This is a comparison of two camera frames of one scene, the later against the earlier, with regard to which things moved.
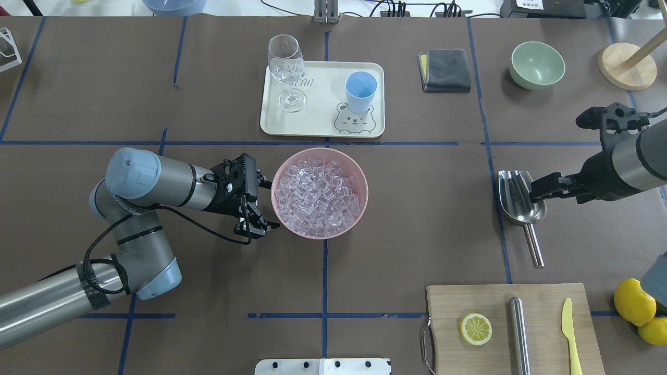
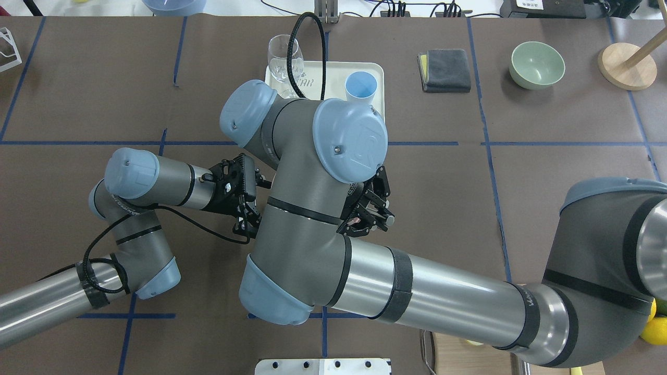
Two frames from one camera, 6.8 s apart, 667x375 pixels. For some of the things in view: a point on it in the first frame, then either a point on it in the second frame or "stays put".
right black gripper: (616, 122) -> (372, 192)
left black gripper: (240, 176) stays put
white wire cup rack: (5, 33) stays put
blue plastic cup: (360, 87) stays put
